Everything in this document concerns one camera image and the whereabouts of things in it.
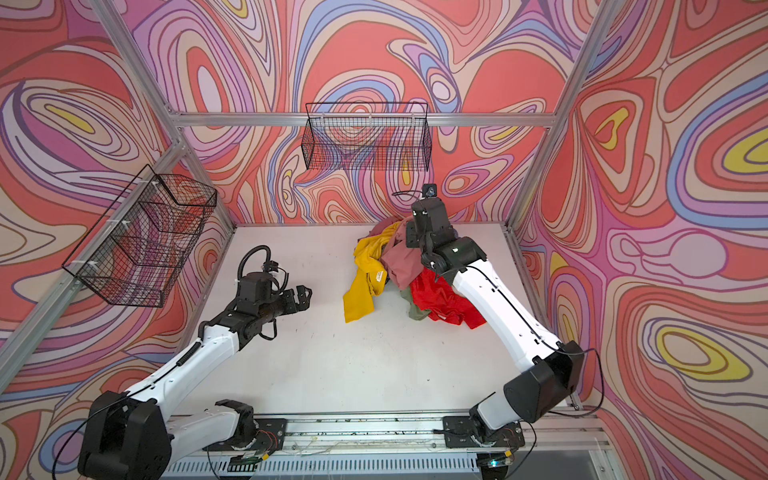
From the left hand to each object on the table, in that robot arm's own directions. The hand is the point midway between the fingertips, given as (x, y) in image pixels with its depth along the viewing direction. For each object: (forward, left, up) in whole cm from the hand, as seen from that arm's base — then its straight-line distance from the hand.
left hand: (302, 291), depth 86 cm
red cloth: (0, -42, -6) cm, 42 cm away
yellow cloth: (+2, -20, +4) cm, 21 cm away
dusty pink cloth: (+2, -29, +11) cm, 31 cm away
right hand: (+8, -34, +18) cm, 40 cm away
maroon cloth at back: (+34, -21, -9) cm, 41 cm away
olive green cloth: (-2, -33, -9) cm, 34 cm away
